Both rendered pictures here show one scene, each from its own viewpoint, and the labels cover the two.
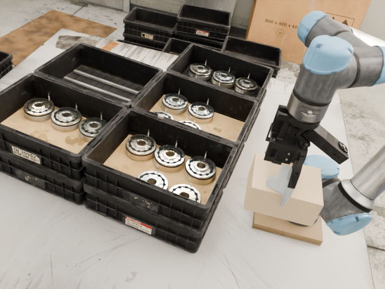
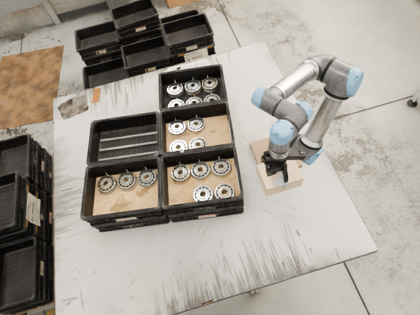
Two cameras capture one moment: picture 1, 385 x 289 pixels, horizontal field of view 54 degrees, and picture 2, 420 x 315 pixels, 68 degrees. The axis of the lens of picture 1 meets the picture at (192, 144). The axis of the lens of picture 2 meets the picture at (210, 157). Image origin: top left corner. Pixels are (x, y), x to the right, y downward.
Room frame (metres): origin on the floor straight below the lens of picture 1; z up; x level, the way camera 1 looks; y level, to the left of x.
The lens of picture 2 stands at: (0.13, 0.13, 2.31)
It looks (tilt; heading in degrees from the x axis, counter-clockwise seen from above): 60 degrees down; 351
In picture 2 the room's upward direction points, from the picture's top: 12 degrees counter-clockwise
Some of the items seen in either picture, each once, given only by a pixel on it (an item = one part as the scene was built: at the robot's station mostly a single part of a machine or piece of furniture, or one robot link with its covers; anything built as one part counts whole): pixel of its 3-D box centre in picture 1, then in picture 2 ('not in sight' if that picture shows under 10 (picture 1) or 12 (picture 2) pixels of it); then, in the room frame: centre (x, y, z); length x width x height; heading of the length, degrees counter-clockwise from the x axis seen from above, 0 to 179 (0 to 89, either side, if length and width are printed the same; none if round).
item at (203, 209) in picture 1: (163, 155); (200, 176); (0.85, 0.08, 0.92); 0.40 x 0.30 x 0.02; 76
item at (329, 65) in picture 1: (323, 70); (280, 135); (0.64, -0.21, 1.40); 0.09 x 0.08 x 0.11; 119
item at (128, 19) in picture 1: (151, 38); (103, 49); (2.84, 0.49, 0.31); 0.40 x 0.30 x 0.34; 86
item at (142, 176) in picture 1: (151, 183); (202, 194); (0.78, 0.10, 0.86); 0.10 x 0.10 x 0.01
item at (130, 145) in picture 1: (141, 144); (180, 172); (0.95, 0.17, 0.86); 0.10 x 0.10 x 0.01
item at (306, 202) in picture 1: (282, 188); (279, 175); (0.64, -0.23, 1.08); 0.16 x 0.12 x 0.07; 85
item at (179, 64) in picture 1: (219, 81); (192, 93); (1.43, -0.06, 0.87); 0.40 x 0.30 x 0.11; 76
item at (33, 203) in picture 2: not in sight; (33, 208); (1.33, 1.21, 0.41); 0.31 x 0.02 x 0.16; 175
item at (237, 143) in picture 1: (197, 106); (195, 128); (1.14, 0.01, 0.92); 0.40 x 0.30 x 0.02; 76
